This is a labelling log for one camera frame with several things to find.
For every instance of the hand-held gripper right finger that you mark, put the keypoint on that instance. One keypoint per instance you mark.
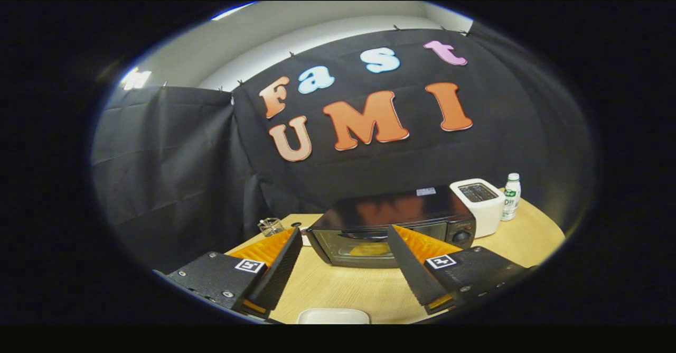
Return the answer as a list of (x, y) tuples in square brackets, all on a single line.
[(414, 273)]

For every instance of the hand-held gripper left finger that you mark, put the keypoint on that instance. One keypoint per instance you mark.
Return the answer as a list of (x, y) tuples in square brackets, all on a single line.
[(277, 276)]

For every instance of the yellow croissant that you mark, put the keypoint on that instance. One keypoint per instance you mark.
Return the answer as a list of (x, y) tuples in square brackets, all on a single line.
[(369, 249)]

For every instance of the black toaster oven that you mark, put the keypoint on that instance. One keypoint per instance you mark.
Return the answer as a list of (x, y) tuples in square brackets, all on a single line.
[(391, 210)]

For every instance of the white bread toaster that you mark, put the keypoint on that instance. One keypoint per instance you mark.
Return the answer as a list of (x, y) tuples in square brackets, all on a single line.
[(478, 207)]

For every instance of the small clear glass container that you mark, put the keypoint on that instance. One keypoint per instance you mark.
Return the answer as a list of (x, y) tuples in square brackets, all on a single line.
[(271, 227)]

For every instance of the white plate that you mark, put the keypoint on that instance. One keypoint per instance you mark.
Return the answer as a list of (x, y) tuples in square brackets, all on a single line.
[(334, 317)]

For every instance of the white plastic bottle green label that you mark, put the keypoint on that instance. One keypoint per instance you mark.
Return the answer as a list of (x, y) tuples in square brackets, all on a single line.
[(510, 200)]

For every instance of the small ceiling light panel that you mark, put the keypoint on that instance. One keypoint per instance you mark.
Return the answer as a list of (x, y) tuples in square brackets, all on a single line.
[(135, 79)]

